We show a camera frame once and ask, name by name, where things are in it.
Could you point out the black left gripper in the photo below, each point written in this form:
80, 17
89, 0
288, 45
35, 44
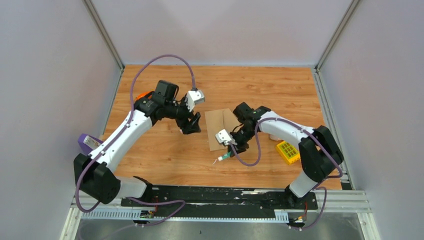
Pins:
194, 128

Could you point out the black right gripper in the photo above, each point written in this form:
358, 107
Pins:
239, 148

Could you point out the tan paper envelope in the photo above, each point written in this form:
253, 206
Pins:
217, 120

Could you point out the white green glue stick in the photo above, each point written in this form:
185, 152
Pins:
224, 156

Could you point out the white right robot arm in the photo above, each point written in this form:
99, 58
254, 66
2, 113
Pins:
320, 155

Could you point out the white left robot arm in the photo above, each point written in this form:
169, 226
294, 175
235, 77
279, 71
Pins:
94, 171

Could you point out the pink toy microphone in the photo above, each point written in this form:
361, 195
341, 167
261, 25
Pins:
274, 137

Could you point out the yellow building block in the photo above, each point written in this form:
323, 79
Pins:
288, 152

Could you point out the orange curved toy track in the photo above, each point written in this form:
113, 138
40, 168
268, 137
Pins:
146, 94

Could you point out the purple box with card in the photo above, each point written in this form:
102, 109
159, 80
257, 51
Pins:
88, 143

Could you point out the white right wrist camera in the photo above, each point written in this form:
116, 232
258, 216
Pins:
224, 138

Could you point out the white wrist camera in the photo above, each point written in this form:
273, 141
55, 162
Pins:
224, 138
193, 98

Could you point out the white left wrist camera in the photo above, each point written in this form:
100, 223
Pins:
193, 98

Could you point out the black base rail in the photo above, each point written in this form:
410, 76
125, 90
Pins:
229, 202

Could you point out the white slotted cable duct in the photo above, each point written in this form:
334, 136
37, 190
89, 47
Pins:
136, 215

